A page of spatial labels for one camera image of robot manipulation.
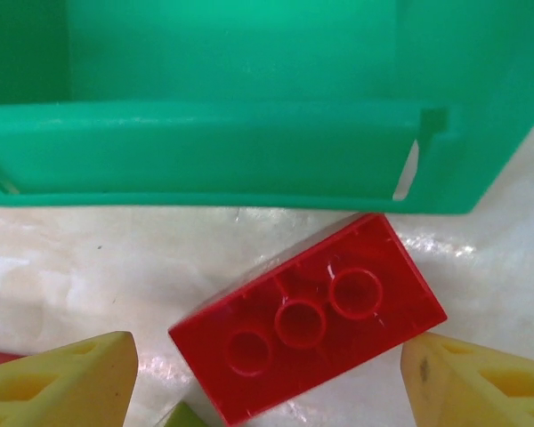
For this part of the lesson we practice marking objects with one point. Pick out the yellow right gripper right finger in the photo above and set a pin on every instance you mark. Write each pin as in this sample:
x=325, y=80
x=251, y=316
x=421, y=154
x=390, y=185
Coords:
x=471, y=391

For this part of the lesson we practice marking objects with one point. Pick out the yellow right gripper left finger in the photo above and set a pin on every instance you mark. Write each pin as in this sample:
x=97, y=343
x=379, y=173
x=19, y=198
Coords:
x=58, y=391

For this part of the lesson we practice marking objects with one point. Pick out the red two-by-four lego brick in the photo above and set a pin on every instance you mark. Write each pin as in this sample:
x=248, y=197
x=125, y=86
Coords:
x=311, y=320

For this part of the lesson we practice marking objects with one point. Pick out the small lime green lego brick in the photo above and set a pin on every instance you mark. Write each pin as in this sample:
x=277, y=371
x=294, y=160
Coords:
x=184, y=418

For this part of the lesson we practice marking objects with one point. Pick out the green plastic container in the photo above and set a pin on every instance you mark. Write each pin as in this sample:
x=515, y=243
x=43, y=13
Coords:
x=249, y=147

